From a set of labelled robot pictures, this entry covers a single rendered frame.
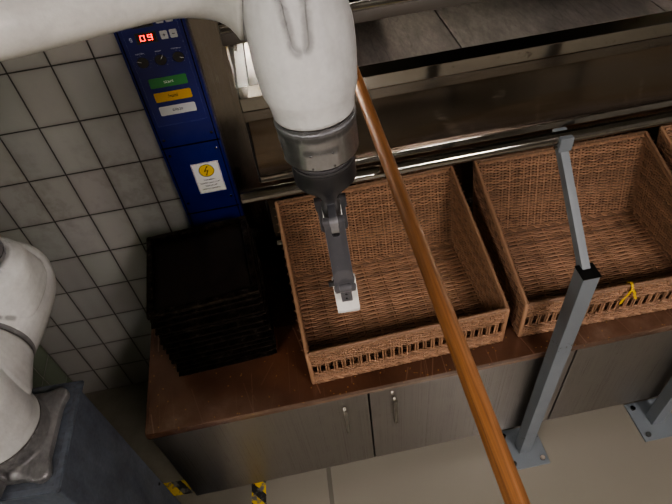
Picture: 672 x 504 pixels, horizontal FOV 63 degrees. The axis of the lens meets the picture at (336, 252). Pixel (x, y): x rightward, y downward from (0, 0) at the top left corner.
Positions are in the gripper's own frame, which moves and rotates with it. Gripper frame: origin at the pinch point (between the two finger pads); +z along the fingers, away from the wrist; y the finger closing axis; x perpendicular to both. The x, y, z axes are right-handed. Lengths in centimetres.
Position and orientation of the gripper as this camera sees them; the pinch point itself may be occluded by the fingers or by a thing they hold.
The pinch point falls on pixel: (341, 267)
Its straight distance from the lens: 78.6
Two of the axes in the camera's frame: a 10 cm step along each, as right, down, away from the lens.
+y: 1.2, 7.1, -6.9
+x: 9.9, -1.7, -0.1
